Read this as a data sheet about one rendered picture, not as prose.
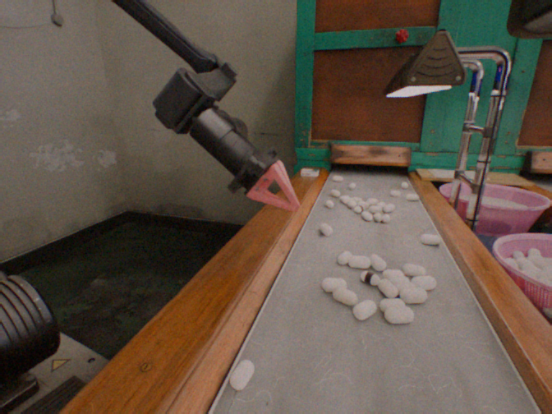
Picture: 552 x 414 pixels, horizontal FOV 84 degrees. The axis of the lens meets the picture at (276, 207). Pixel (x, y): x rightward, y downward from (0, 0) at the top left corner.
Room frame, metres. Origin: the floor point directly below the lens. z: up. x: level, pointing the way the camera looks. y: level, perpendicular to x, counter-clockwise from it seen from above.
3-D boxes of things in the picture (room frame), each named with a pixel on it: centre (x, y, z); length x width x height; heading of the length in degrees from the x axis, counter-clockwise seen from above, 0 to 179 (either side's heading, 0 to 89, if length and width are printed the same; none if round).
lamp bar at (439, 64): (0.77, -0.31, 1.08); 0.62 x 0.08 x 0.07; 165
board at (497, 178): (1.07, -0.68, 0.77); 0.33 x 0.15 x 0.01; 75
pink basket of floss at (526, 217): (0.86, -0.62, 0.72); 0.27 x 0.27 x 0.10
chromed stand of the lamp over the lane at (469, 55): (0.75, -0.38, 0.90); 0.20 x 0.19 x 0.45; 165
